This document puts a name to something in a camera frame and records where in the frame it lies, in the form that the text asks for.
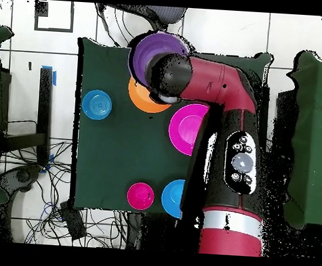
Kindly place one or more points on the large orange bowl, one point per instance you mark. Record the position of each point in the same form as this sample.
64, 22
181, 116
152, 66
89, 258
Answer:
141, 99

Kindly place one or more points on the blue bowl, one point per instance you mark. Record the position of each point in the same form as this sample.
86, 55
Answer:
172, 197

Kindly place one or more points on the purple bowl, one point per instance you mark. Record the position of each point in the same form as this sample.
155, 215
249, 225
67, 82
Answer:
150, 48

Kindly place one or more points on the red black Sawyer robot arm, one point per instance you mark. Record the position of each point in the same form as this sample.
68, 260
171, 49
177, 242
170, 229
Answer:
226, 85

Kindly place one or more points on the large pink bowl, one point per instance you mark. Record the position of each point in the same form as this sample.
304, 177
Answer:
183, 129

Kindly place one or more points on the dark green tablecloth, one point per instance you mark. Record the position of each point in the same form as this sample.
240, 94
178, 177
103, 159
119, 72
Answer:
108, 148

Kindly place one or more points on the small crimson bowl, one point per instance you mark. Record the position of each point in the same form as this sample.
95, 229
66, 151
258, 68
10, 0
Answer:
140, 196

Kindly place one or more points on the blue cup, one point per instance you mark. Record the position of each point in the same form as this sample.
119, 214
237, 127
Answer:
96, 104

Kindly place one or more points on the grey office chair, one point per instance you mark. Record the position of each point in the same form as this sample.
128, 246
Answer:
165, 14

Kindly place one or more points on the black power strip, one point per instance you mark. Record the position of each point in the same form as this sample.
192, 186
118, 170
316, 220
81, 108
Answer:
72, 219

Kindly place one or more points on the black chair base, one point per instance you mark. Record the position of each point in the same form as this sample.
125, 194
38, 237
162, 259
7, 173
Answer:
22, 176

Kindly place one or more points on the black metal frame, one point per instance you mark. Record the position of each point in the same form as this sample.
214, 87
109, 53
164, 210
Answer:
285, 113
44, 104

